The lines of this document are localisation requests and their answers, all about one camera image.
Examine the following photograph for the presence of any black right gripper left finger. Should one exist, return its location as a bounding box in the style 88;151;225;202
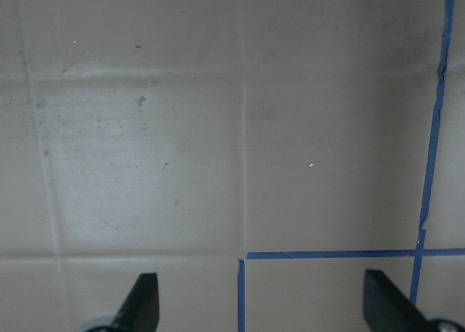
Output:
109;272;160;332

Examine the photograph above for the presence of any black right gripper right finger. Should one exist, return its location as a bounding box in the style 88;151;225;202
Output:
363;270;436;332

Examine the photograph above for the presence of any brown paper table cover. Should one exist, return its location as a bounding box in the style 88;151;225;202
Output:
1;0;464;331

